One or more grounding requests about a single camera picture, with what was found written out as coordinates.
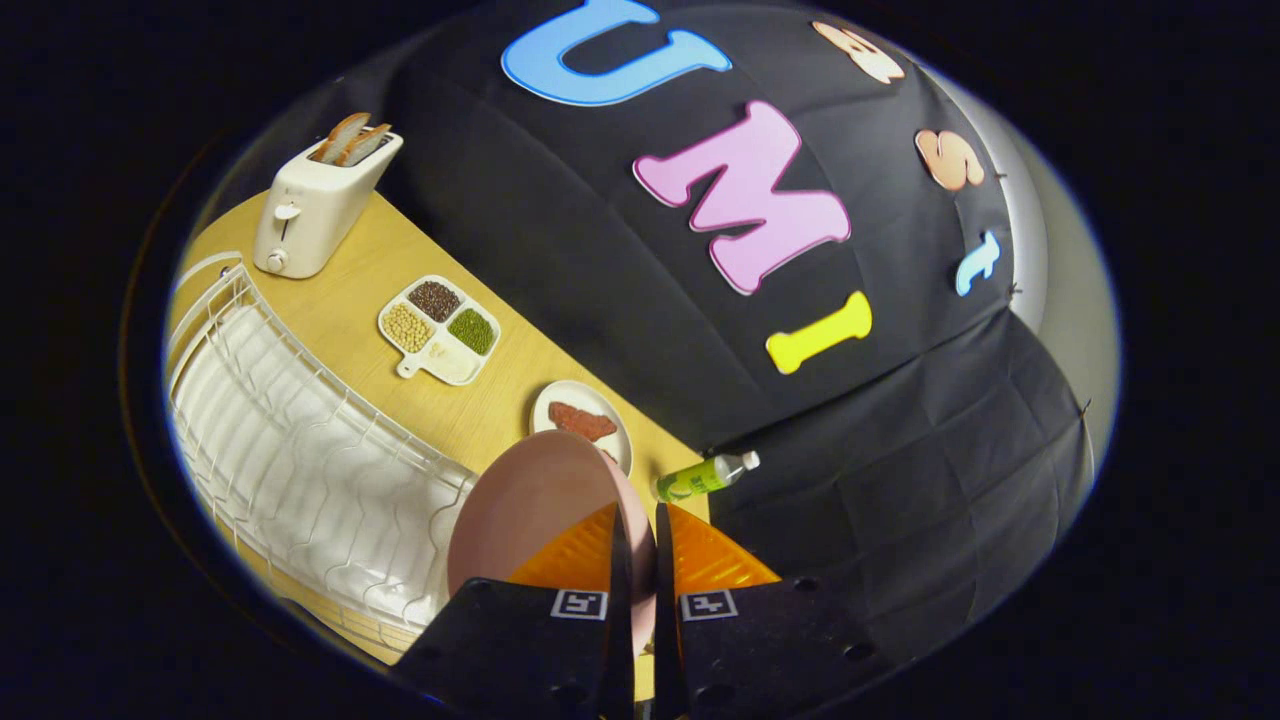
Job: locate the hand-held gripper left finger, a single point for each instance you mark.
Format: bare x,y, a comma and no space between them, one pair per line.
620,640

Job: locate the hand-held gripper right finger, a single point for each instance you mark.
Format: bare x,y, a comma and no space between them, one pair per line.
668,640

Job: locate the pink plate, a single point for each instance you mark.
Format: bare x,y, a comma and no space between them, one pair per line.
530,500

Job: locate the white round plate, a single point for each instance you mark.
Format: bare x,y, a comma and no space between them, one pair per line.
560,395

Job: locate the green tea bottle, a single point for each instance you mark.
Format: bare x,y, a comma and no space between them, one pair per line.
700,478

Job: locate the white divided snack tray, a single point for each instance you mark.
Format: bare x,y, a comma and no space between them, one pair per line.
450,362

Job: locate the green beans pile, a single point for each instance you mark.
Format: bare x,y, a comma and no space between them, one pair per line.
471,330

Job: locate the white ribbed drip tray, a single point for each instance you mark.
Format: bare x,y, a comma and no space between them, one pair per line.
300,500

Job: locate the yellow beans pile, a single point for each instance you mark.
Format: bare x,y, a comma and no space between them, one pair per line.
408,327

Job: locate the dark beans pile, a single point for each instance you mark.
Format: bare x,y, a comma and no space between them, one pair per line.
434,300

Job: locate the white toaster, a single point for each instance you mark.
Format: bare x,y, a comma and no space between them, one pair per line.
310,210

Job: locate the toast bread slice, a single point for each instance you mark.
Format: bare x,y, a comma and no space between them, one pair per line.
340,138
365,146

